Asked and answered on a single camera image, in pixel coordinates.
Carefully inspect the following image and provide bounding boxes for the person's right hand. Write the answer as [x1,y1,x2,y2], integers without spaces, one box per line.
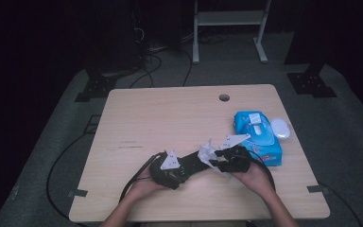
[231,160,277,199]

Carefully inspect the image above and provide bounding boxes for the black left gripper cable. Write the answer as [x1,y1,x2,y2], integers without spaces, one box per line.
[119,151,167,203]

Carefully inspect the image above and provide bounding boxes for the blue toy car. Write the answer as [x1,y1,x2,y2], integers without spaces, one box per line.
[180,149,210,178]

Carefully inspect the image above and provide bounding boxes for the white oval pack lid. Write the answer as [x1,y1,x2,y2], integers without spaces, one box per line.
[269,117,292,140]

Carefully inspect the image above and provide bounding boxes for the blue wet wipe pack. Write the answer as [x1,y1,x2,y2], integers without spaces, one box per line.
[233,110,284,167]

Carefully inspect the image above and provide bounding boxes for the person's left hand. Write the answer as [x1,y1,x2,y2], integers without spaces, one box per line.
[123,174,168,206]

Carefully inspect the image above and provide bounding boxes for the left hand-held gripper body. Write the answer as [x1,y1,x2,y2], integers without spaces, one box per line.
[148,149,187,191]

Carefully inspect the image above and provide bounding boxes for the dark equipment cabinet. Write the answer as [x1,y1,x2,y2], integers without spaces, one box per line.
[84,0,147,76]

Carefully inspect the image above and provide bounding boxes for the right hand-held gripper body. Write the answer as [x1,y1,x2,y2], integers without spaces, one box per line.
[217,133,252,174]

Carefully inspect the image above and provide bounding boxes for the black tape strip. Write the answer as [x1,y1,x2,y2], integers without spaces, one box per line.
[306,184,331,194]
[67,188,89,199]

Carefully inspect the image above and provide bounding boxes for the black floor cable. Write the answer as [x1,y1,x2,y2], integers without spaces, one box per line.
[45,126,102,227]
[181,49,194,88]
[320,183,363,227]

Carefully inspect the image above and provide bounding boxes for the black looped cable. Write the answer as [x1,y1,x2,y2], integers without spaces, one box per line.
[129,51,164,89]

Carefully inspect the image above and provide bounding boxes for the black stand base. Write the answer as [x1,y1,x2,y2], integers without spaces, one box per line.
[74,74,118,103]
[286,62,338,98]

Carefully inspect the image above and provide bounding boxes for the white metal stand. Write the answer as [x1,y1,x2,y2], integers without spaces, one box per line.
[192,0,272,65]

